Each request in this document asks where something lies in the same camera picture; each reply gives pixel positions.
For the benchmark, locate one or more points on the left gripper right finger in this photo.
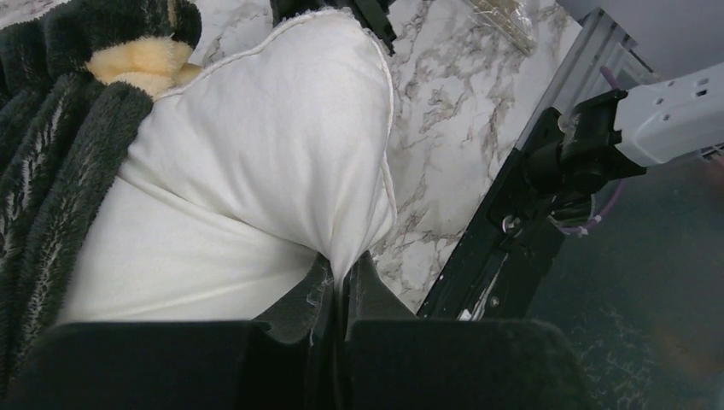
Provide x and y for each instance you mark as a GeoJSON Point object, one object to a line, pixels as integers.
{"type": "Point", "coordinates": [395, 360]}

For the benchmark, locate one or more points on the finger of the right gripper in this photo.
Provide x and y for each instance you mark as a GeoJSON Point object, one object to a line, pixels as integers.
{"type": "Point", "coordinates": [371, 14]}

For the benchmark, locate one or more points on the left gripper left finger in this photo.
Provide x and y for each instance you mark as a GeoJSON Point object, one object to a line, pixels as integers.
{"type": "Point", "coordinates": [274, 361]}

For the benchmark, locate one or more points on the white pillow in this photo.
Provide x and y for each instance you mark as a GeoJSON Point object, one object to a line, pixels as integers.
{"type": "Point", "coordinates": [240, 179]}

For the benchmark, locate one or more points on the black floral plush pillowcase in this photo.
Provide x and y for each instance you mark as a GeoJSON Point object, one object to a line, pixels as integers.
{"type": "Point", "coordinates": [78, 81]}

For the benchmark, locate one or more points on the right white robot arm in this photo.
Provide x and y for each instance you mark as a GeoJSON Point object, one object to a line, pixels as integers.
{"type": "Point", "coordinates": [617, 135]}

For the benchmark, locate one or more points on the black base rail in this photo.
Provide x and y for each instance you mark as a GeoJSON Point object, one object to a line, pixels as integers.
{"type": "Point", "coordinates": [512, 240]}

